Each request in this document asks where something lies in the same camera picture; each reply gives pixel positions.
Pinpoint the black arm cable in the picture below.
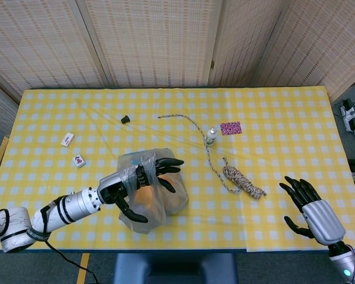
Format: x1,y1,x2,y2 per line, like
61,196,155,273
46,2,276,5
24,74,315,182
44,240,100,284

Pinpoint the bamboo folding screen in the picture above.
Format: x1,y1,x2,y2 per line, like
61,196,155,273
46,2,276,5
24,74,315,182
0,0,355,137

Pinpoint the small white bottle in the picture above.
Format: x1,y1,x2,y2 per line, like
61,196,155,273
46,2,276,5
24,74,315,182
205,126,219,147

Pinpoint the white mahjong tile red print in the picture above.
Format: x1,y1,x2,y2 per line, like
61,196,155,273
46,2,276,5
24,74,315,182
60,132,75,147

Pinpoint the grey plastic bag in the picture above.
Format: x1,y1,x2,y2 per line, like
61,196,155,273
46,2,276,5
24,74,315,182
117,147,189,235

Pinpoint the white power strip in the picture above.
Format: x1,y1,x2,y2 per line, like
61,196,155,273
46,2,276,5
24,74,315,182
339,99,355,133

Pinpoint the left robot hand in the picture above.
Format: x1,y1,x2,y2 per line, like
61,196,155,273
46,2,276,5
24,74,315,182
96,157,185,224

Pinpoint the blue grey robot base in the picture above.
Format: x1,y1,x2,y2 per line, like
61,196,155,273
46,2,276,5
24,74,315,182
112,253,239,284

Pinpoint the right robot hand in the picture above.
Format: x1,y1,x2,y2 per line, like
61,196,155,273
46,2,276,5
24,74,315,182
279,176,346,246

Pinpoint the braided multicolour rope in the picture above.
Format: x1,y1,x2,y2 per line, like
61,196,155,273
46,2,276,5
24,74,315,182
157,114,267,201

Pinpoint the pink patterned card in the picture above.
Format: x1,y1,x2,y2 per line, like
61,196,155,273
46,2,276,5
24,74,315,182
219,121,243,136

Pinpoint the mahjong tile red green print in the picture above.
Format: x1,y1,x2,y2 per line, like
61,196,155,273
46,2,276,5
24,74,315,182
72,154,87,169

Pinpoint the yellow checkered tablecloth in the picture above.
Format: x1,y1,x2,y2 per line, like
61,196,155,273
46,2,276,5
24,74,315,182
0,86,355,253

